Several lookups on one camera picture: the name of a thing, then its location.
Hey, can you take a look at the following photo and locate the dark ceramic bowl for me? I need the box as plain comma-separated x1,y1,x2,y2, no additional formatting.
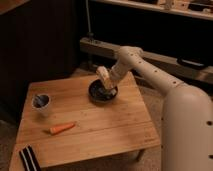
88,79,118,102

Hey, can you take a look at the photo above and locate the orange carrot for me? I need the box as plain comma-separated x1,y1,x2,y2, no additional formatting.
43,122,76,135

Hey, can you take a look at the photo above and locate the wooden low table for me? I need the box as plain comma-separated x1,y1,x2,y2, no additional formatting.
9,74,160,171

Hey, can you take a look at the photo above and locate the metal pole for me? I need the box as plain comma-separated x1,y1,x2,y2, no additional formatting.
85,0,94,41

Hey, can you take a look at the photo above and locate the wooden shelf beam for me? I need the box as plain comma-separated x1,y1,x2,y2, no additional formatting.
80,37,213,84

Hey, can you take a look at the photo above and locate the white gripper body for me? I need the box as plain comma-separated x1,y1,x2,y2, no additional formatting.
109,69,124,87

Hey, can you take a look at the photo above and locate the black handle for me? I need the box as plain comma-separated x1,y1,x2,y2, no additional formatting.
176,58,208,70

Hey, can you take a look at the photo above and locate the white lotion bottle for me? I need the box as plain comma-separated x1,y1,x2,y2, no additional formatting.
96,66,114,90

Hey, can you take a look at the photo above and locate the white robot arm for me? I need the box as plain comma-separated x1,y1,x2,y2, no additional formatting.
110,46,213,171

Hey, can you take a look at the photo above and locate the black white striped cloth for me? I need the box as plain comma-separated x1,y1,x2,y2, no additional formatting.
19,146,41,171

